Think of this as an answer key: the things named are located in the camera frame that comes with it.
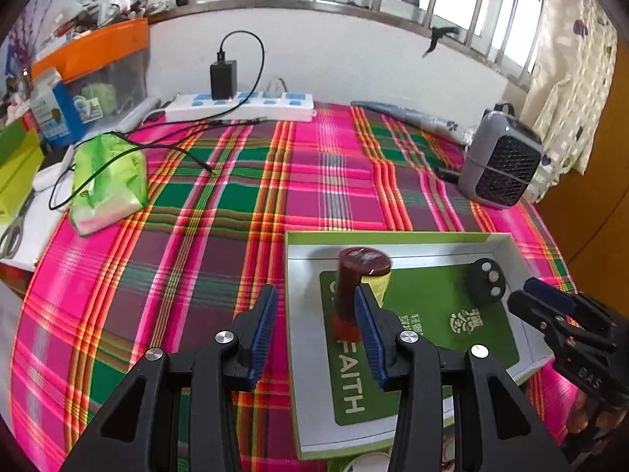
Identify yellow-green cardboard box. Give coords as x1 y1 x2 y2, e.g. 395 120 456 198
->
0 130 46 222

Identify black window clip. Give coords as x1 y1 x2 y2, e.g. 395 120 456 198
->
421 24 460 57

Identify thin black cable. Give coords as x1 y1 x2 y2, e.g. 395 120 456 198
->
46 130 217 212

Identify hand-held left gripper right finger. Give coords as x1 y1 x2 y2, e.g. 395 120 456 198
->
355 285 571 472

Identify white power strip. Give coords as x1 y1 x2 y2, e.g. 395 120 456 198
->
164 91 315 123

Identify metal window grille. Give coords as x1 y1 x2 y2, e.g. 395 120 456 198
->
147 0 546 77

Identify black charger block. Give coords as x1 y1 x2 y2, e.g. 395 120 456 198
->
210 60 238 101

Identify pink plaid cloth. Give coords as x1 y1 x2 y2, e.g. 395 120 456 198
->
12 101 585 472

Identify white green cardboard box tray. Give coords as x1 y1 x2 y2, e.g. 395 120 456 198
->
284 230 558 460

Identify cream dotted curtain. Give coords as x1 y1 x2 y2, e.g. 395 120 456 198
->
521 0 620 202

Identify brown bottle red cap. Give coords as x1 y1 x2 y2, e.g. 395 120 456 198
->
330 247 392 340

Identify grey mini heater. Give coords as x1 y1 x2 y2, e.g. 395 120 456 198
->
457 102 544 210

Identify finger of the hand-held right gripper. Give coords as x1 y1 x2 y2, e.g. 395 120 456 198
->
508 291 617 355
523 278 615 335

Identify person's right hand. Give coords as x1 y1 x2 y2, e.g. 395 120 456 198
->
567 396 625 436

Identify orange lid storage bin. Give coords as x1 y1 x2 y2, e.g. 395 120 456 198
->
30 17 149 124

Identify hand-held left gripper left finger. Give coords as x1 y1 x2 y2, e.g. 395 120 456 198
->
61 285 281 472

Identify black charger cable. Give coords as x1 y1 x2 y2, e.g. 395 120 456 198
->
147 31 270 126

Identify pile of small tools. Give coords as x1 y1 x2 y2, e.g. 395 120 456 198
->
39 0 168 40

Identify dark green cardboard box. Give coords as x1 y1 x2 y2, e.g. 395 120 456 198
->
0 119 28 164

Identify grey oblong plastic object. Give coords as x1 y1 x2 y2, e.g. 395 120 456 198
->
350 101 473 144

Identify green tissue pack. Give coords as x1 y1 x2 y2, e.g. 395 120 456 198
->
70 134 149 236

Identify black oval key fob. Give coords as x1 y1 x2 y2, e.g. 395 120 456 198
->
467 257 507 308

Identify green printed pad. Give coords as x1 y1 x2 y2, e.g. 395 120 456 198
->
319 263 520 426

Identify purple flower branches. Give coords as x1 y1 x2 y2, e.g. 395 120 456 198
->
2 5 37 79

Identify grey scissors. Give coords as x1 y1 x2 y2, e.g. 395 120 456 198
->
0 192 35 259

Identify wooden furniture panel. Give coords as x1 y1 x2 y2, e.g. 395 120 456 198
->
535 108 629 296

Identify blue white carton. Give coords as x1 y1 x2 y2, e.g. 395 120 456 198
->
29 68 86 147

